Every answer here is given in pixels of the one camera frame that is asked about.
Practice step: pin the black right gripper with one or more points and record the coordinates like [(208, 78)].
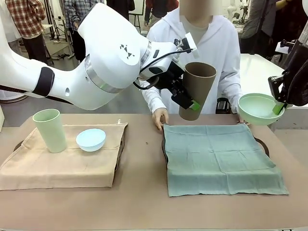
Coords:
[(275, 86)]

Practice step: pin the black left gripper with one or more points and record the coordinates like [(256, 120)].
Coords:
[(168, 79)]

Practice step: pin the light green bowl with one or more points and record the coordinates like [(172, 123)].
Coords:
[(257, 110)]

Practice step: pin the brown tall cup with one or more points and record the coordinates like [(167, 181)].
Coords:
[(202, 84)]

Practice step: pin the grey-green cloth mat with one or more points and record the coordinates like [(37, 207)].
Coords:
[(216, 163)]

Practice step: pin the light blue bowl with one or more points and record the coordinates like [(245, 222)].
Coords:
[(91, 142)]

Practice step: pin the light green tall cup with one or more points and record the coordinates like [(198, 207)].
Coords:
[(53, 134)]

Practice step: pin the beige cloth mat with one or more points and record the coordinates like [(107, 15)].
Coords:
[(60, 168)]

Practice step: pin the person's left forearm white sleeve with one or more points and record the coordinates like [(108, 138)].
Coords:
[(234, 93)]

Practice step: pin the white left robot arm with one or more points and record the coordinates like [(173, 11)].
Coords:
[(103, 60)]

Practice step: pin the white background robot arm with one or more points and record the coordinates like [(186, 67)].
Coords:
[(233, 10)]

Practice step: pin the person's right forearm white sleeve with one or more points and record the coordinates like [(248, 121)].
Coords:
[(156, 101)]

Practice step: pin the dark brown plastic tray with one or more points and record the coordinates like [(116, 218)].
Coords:
[(263, 145), (120, 154)]

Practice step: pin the person's right hand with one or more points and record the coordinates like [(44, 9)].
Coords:
[(160, 118)]

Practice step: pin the person's left hand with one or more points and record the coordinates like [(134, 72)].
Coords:
[(244, 123)]

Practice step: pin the black bag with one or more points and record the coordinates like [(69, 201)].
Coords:
[(223, 106)]

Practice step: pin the white table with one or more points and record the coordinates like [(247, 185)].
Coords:
[(255, 72)]

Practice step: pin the person in white hoodie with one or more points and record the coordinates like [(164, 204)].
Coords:
[(221, 36)]

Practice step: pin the person in grey jacket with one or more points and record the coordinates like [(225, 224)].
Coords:
[(262, 21)]

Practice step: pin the black easel with whiteboard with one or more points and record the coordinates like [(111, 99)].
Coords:
[(137, 19)]

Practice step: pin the person in blue plaid shirt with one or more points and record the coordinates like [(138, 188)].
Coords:
[(77, 14)]

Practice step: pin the black tripod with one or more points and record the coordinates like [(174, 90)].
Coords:
[(56, 31)]

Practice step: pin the person in red plaid shirt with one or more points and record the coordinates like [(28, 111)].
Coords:
[(26, 19)]

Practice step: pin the white box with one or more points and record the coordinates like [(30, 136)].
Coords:
[(1, 119)]

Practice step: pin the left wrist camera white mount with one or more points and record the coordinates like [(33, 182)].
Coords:
[(191, 45)]

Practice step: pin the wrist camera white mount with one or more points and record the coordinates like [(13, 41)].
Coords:
[(191, 45), (285, 47)]

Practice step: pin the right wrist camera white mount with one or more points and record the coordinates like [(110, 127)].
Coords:
[(285, 47)]

